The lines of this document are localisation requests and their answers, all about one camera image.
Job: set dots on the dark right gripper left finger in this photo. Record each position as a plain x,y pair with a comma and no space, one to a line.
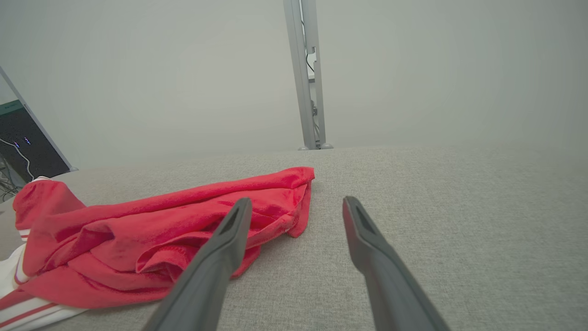
206,276

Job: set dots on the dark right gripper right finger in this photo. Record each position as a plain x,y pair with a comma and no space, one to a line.
390,285

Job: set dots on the red shirt with striped trim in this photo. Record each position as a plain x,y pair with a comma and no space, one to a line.
138,230

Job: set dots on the dark equipment panel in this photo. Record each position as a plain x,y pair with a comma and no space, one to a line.
46,161

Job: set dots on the grey metal partition post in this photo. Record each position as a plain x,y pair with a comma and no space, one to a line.
301,92

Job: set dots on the grey slanted partition frame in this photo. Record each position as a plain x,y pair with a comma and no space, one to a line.
49,138

